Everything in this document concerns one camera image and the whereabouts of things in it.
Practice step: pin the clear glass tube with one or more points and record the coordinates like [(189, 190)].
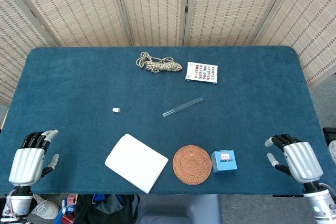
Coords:
[(182, 107)]

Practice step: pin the blue white packet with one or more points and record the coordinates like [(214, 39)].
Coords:
[(69, 204)]

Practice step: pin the beige bamboo folding screen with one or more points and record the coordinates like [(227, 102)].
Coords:
[(157, 6)]

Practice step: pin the black box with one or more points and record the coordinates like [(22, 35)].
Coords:
[(330, 134)]

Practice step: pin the small white cap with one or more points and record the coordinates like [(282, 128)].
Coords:
[(116, 110)]

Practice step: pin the white box with coloured pictures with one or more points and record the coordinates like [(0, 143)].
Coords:
[(202, 73)]

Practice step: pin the white folded cloth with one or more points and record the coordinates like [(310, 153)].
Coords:
[(136, 162)]

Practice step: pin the white crumpled bag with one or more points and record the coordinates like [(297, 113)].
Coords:
[(333, 151)]

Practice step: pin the grey blue chair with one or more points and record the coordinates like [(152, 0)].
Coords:
[(178, 208)]

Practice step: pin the round woven rattan coaster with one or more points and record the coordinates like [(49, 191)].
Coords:
[(192, 165)]

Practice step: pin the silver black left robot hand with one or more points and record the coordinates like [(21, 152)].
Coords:
[(26, 163)]

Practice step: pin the dark blue tablecloth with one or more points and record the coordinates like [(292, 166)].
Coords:
[(78, 82)]

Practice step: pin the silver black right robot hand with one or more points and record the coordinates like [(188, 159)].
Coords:
[(304, 161)]

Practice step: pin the light blue cardboard box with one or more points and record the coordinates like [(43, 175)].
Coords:
[(224, 162)]

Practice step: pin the white sneaker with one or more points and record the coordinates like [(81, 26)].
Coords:
[(47, 209)]

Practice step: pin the black backpack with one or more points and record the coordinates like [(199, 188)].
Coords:
[(105, 209)]

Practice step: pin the red can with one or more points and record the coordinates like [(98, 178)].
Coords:
[(68, 219)]

